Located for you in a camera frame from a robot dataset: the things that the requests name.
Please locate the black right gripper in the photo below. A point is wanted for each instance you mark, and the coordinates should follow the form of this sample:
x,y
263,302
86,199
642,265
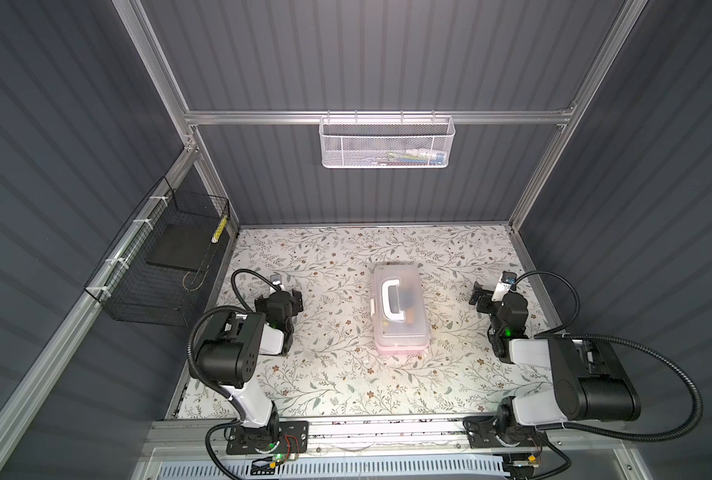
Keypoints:
x,y
487,300

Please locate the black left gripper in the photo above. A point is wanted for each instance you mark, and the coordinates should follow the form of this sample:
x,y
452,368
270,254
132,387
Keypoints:
x,y
295,302

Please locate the clear tool box lid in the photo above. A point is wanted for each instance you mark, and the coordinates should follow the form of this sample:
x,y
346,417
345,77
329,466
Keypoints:
x,y
397,306

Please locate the pink tool box base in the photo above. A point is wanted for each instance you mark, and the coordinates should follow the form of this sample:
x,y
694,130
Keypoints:
x,y
402,350

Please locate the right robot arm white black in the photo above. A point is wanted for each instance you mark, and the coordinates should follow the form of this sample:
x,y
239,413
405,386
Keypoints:
x,y
588,379

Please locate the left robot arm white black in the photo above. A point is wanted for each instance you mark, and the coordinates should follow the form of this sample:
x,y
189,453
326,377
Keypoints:
x,y
224,348

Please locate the yellow tube in black basket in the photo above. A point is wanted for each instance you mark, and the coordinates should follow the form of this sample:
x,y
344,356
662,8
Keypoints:
x,y
219,230

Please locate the black pad in basket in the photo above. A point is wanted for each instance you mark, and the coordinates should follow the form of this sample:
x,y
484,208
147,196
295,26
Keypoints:
x,y
181,247

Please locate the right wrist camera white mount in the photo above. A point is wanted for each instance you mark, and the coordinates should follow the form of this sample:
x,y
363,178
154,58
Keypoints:
x,y
504,285

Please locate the black wire basket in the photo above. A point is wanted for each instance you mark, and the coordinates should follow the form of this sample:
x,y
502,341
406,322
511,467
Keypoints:
x,y
130,290

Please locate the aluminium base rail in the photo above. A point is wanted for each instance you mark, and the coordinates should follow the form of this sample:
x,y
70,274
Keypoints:
x,y
327,435

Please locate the white wire mesh basket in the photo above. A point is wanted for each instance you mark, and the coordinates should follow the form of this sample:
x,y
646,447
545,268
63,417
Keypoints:
x,y
390,142

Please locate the horizontal aluminium frame bar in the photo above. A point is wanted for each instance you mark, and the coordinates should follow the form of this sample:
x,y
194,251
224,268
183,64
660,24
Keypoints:
x,y
489,117

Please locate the aluminium corner frame post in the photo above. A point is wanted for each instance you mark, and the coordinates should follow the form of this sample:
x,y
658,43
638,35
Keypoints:
x,y
149,48

